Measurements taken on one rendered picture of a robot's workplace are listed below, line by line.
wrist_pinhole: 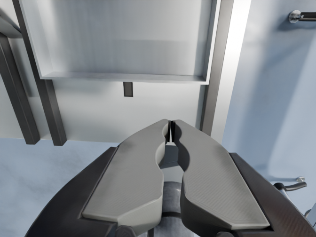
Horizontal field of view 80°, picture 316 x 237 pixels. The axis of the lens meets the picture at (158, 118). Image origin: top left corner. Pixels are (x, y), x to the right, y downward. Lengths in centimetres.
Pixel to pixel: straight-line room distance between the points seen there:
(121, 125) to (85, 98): 8
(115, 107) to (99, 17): 15
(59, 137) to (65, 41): 18
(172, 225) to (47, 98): 39
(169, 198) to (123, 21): 43
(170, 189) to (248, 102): 97
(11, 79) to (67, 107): 10
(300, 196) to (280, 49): 130
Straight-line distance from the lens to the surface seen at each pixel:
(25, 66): 40
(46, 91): 38
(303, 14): 131
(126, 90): 34
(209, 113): 34
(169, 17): 31
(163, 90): 34
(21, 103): 42
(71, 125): 41
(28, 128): 43
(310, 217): 150
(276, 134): 161
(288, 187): 181
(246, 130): 150
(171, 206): 55
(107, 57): 33
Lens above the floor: 120
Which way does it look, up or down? 62 degrees down
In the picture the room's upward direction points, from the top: 173 degrees counter-clockwise
